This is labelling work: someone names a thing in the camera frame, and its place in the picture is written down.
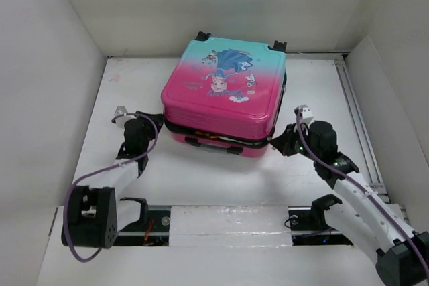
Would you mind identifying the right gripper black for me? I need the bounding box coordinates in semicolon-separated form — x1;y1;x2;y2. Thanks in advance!
269;122;320;161

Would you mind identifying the pink teal kids suitcase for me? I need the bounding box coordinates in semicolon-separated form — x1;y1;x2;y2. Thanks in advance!
161;31;287;158

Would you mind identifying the orange patterned towel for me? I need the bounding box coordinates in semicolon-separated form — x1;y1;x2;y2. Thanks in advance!
194;131;220;139

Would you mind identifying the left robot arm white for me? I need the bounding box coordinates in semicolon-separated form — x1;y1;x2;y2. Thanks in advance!
61;111;164;251

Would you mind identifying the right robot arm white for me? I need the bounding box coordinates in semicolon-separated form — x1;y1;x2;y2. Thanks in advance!
270;120;428;285

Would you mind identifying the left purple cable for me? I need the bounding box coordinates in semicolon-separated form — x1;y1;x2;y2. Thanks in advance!
62;112;160;263

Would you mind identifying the purple cable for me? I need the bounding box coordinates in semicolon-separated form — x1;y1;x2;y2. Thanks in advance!
62;112;160;263
296;110;429;267

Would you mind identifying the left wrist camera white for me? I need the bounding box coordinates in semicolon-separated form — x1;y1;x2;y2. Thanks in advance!
111;106;135;129

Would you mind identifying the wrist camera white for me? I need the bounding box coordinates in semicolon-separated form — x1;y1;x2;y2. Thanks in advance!
294;105;314;127
111;106;135;129

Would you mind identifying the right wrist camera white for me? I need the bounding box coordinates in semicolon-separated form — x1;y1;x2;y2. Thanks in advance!
294;105;314;127

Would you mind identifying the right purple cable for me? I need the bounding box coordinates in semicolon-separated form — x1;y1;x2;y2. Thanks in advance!
296;110;429;267

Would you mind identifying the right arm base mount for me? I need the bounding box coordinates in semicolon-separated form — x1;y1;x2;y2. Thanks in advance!
284;194;353;246

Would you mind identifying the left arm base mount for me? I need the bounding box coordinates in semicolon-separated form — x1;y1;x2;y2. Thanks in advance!
113;198;172;247

